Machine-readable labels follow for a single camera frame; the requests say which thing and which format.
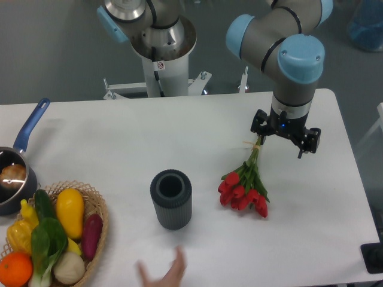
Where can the small yellow pepper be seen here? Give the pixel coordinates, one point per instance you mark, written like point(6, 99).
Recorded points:
point(29, 214)

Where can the green bok choy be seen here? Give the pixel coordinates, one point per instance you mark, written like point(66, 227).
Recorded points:
point(48, 242)

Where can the dark green cucumber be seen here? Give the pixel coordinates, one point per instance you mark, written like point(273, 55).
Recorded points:
point(43, 205)

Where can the blue handled saucepan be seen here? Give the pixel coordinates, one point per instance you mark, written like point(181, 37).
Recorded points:
point(10, 199)

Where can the dark grey ribbed vase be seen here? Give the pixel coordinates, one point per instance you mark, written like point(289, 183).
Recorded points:
point(171, 194)

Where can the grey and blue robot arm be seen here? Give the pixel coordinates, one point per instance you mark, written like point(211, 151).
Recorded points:
point(279, 45)

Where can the yellow bell pepper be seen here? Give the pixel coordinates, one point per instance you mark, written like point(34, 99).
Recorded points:
point(19, 237)

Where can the yellow banana piece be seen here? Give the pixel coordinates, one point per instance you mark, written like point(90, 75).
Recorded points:
point(73, 247)

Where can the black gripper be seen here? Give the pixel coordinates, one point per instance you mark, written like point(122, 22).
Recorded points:
point(293, 129)

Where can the black device at table edge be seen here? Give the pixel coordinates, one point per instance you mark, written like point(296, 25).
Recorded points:
point(372, 256)

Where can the woven wicker basket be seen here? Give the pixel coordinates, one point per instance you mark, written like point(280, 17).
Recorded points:
point(93, 203)

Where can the beige garlic bulb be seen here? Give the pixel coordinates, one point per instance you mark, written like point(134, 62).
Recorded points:
point(69, 269)

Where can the brown bread roll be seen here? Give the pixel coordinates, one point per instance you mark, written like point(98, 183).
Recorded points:
point(13, 176)

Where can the purple eggplant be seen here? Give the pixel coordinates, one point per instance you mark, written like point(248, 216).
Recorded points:
point(91, 235)

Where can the orange fruit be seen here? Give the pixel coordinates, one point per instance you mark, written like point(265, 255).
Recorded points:
point(16, 269)

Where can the blue transparent container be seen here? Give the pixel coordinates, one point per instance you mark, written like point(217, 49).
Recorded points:
point(365, 28)

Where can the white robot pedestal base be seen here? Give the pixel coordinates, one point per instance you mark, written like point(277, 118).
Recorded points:
point(164, 56)

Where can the yellow squash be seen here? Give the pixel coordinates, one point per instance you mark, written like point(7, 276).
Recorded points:
point(70, 212)

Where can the blurred human hand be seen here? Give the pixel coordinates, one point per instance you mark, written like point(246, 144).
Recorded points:
point(174, 275)

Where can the red tulip bouquet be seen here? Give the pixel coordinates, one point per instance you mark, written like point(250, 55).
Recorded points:
point(243, 188)

